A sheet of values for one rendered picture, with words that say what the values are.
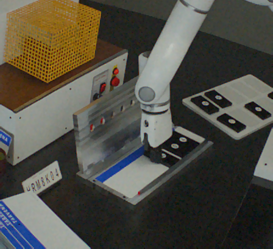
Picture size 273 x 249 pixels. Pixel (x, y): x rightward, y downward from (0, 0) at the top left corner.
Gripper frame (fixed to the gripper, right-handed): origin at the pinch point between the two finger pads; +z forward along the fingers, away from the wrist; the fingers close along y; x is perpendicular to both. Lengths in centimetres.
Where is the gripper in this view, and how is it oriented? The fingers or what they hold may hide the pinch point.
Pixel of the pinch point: (156, 156)
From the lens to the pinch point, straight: 227.6
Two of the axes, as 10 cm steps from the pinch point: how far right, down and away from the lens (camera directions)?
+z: 0.3, 9.1, 4.2
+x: -8.2, -2.2, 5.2
